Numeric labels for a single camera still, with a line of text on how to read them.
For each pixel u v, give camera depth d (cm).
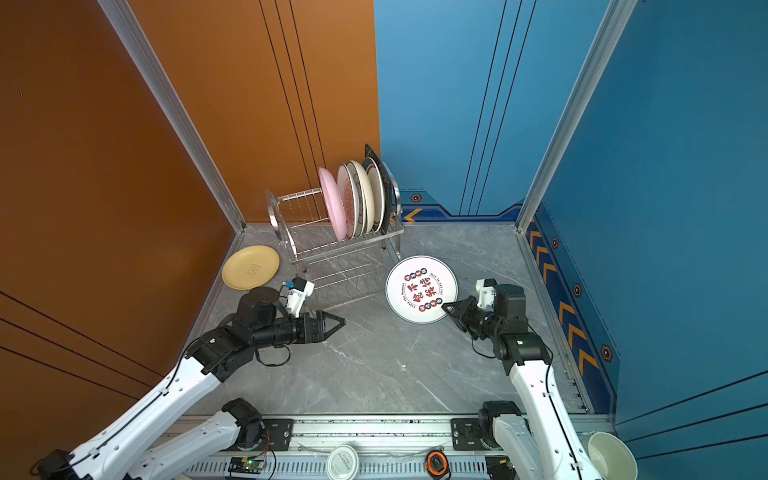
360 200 70
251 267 107
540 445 41
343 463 65
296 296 66
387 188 69
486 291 71
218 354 50
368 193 69
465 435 72
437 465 67
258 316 55
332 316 65
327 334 63
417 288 79
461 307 67
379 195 73
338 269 104
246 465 71
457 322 72
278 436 73
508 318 57
